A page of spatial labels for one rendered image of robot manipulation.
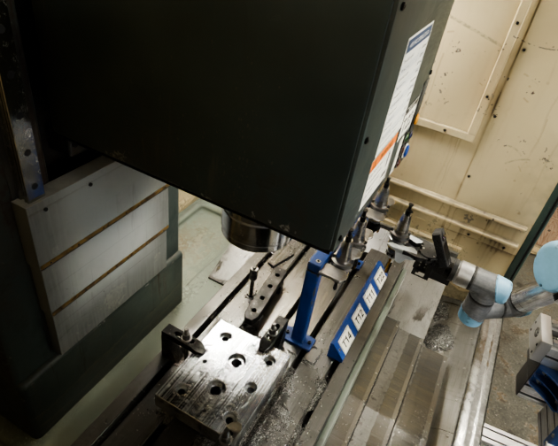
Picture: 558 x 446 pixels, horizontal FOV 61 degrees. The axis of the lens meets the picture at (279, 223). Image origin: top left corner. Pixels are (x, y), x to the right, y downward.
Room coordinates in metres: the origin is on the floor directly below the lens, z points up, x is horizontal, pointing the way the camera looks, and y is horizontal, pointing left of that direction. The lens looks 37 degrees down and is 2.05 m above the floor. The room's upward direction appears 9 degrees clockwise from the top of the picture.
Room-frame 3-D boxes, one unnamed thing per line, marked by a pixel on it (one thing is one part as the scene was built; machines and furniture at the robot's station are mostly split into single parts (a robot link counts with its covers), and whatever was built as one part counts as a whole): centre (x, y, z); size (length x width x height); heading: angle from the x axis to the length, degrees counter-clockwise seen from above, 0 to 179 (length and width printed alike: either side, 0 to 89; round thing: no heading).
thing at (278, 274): (1.08, 0.00, 0.93); 0.26 x 0.05 x 0.06; 162
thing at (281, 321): (0.89, -0.03, 0.97); 0.13 x 0.03 x 0.15; 157
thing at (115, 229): (0.98, 0.46, 1.16); 0.48 x 0.05 x 0.51; 157
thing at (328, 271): (0.94, -0.17, 1.21); 0.07 x 0.05 x 0.01; 67
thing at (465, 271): (1.08, -0.56, 1.17); 0.08 x 0.05 x 0.08; 157
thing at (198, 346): (0.81, 0.20, 0.97); 0.13 x 0.03 x 0.15; 67
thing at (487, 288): (1.05, -0.63, 1.17); 0.11 x 0.08 x 0.09; 67
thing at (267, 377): (0.74, 0.07, 0.96); 0.29 x 0.23 x 0.05; 157
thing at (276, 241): (0.81, 0.04, 1.47); 0.16 x 0.16 x 0.12
